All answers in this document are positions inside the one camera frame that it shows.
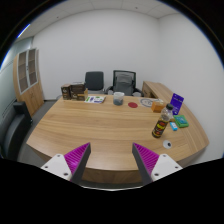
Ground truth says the wooden side desk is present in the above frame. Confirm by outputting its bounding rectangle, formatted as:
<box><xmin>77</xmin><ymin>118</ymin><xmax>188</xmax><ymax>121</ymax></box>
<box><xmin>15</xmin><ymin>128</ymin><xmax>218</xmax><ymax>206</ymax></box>
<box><xmin>141</xmin><ymin>80</ymin><xmax>174</xmax><ymax>101</ymax></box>

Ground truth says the black padded office chair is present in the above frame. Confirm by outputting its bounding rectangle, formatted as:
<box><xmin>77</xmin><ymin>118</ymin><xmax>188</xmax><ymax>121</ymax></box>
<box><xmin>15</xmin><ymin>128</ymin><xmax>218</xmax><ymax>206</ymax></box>
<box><xmin>84</xmin><ymin>71</ymin><xmax>105</xmax><ymax>95</ymax></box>

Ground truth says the purple pouch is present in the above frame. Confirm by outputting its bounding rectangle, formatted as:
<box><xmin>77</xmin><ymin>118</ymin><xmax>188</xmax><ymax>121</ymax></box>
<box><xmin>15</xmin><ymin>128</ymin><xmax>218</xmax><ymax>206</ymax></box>
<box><xmin>169</xmin><ymin>93</ymin><xmax>185</xmax><ymax>116</ymax></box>

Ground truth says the small blue pack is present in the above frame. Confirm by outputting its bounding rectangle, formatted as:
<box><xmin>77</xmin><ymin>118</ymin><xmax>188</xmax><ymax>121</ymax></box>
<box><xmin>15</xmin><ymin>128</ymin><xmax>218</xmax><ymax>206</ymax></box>
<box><xmin>169</xmin><ymin>121</ymin><xmax>179</xmax><ymax>132</ymax></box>

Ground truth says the wooden glass-door shelf cabinet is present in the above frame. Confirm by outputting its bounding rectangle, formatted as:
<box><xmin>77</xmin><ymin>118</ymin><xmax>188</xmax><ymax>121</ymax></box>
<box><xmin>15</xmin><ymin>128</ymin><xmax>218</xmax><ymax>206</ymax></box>
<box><xmin>13</xmin><ymin>48</ymin><xmax>45</xmax><ymax>116</ymax></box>

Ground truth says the grey round cable grommet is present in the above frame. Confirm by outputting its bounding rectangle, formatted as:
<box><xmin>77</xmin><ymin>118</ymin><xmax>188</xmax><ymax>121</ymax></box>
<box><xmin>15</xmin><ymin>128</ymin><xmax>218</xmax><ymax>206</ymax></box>
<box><xmin>162</xmin><ymin>139</ymin><xmax>173</xmax><ymax>149</ymax></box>

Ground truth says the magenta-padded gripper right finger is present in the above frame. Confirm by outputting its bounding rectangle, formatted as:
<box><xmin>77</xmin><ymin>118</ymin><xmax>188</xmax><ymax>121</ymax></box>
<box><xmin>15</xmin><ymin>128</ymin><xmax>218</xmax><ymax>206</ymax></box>
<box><xmin>131</xmin><ymin>142</ymin><xmax>184</xmax><ymax>186</ymax></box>

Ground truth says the large dark brown box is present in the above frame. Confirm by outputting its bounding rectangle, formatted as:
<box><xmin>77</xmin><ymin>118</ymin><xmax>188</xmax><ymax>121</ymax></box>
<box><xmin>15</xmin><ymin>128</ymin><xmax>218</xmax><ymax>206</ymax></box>
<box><xmin>69</xmin><ymin>81</ymin><xmax>87</xmax><ymax>101</ymax></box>

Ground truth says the green cloth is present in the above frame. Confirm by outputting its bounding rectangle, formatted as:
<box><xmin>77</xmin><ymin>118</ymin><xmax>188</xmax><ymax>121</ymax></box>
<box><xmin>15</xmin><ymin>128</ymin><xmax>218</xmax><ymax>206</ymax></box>
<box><xmin>173</xmin><ymin>114</ymin><xmax>190</xmax><ymax>129</ymax></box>

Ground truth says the white printed leaflet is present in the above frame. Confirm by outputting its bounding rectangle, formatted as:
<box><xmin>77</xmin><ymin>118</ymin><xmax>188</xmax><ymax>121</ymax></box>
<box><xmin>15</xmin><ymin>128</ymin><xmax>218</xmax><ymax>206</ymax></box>
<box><xmin>84</xmin><ymin>95</ymin><xmax>107</xmax><ymax>104</ymax></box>

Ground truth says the clear black-capped drink bottle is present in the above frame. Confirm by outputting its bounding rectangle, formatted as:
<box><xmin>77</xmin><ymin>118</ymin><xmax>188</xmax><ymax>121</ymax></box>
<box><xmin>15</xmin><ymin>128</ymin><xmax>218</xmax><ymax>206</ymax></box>
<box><xmin>151</xmin><ymin>103</ymin><xmax>175</xmax><ymax>139</ymax></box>

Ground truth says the black mesh-back office chair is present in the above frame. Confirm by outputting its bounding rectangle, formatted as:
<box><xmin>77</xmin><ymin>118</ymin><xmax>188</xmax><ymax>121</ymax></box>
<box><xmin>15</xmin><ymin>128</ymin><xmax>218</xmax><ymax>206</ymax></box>
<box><xmin>105</xmin><ymin>69</ymin><xmax>144</xmax><ymax>98</ymax></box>

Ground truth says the small dark brown box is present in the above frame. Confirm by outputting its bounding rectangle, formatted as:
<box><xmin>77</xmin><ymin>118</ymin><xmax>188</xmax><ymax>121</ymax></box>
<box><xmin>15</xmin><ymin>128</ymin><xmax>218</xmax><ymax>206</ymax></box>
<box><xmin>60</xmin><ymin>83</ymin><xmax>72</xmax><ymax>101</ymax></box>

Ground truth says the white mug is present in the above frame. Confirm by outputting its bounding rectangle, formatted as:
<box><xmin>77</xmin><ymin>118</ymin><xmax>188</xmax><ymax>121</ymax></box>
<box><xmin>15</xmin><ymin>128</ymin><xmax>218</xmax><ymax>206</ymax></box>
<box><xmin>112</xmin><ymin>91</ymin><xmax>125</xmax><ymax>107</ymax></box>

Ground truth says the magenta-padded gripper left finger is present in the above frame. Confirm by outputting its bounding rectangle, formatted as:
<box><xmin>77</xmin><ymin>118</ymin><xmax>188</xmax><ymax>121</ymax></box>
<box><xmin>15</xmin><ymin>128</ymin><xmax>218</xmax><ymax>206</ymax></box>
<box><xmin>40</xmin><ymin>142</ymin><xmax>92</xmax><ymax>185</ymax></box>

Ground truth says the black armchair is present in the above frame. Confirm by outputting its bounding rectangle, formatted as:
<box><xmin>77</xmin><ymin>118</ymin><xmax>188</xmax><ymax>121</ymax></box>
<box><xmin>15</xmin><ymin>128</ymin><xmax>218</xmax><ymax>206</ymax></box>
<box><xmin>0</xmin><ymin>100</ymin><xmax>33</xmax><ymax>161</ymax></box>

